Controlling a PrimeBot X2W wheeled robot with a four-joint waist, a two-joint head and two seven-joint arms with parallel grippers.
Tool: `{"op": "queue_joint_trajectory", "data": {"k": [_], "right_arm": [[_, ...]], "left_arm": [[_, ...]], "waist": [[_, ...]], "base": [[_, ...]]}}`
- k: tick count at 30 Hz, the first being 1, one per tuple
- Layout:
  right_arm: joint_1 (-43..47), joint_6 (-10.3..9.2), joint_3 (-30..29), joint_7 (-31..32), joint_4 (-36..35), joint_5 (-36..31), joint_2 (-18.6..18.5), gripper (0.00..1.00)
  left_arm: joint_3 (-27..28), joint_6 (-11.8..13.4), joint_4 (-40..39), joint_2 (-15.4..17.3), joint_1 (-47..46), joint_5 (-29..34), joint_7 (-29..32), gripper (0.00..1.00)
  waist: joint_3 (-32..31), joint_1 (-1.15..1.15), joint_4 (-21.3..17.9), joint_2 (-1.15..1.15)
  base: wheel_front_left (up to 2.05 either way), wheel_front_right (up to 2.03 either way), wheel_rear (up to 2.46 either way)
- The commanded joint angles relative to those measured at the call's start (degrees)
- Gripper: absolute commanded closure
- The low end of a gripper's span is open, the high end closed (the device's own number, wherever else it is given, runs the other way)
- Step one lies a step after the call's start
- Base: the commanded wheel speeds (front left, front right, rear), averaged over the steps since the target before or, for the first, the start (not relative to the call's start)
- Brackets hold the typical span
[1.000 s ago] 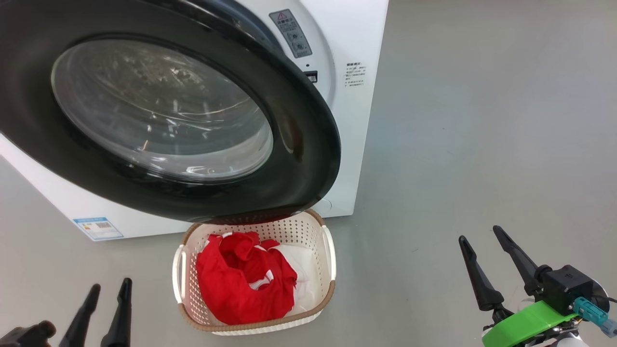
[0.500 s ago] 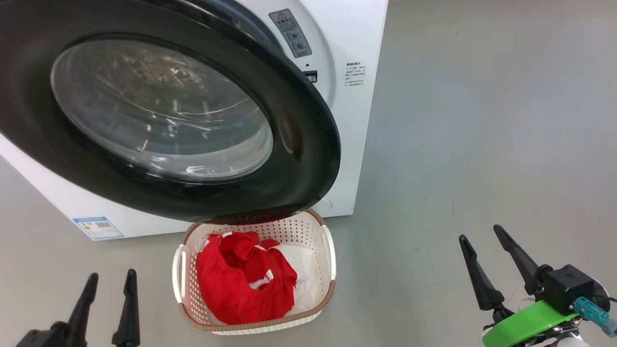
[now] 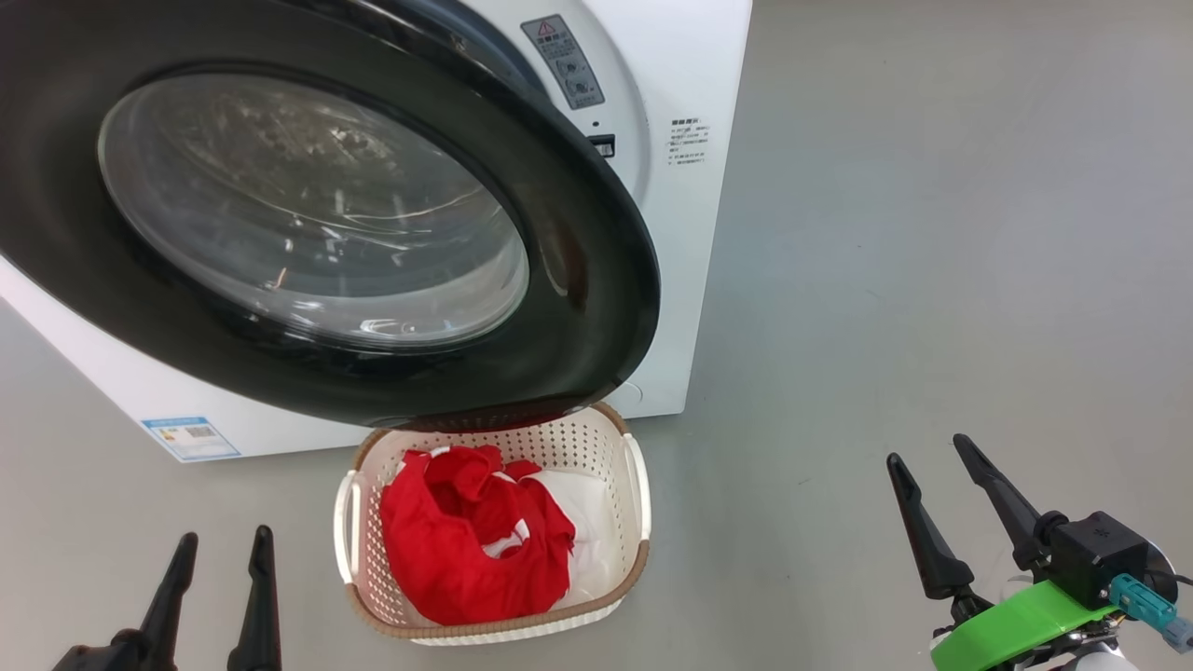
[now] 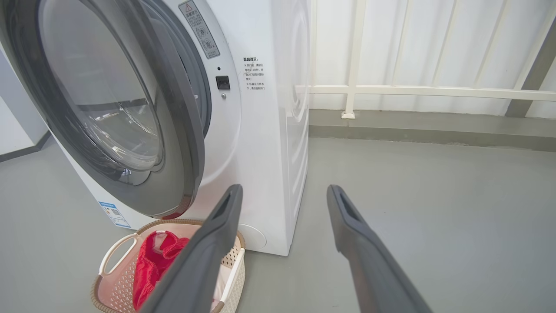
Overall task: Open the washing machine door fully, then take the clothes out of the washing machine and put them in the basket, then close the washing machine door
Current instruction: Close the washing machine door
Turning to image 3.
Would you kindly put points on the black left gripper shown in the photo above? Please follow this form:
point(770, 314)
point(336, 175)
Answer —
point(116, 652)

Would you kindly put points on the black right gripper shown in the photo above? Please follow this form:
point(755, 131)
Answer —
point(969, 610)

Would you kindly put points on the black round glass machine door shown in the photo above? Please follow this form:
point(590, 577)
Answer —
point(596, 280)

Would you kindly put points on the cream perforated laundry basket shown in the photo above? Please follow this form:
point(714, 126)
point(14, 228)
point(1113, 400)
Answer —
point(615, 447)

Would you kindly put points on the white front-load washing machine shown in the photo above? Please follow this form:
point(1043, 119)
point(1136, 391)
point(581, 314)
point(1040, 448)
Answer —
point(671, 280)

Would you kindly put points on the black door latch socket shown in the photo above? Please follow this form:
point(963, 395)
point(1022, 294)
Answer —
point(604, 146)

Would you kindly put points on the bright green gripper band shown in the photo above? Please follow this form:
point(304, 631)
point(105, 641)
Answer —
point(1016, 624)

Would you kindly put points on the blue energy label sticker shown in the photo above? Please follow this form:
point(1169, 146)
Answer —
point(191, 438)

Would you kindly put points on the printed text sticker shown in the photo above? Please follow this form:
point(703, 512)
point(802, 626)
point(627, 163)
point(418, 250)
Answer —
point(687, 143)

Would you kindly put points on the grey warning label sticker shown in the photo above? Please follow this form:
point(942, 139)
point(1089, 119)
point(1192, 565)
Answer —
point(564, 61)

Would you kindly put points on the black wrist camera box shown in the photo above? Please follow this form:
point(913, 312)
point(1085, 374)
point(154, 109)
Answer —
point(1090, 554)

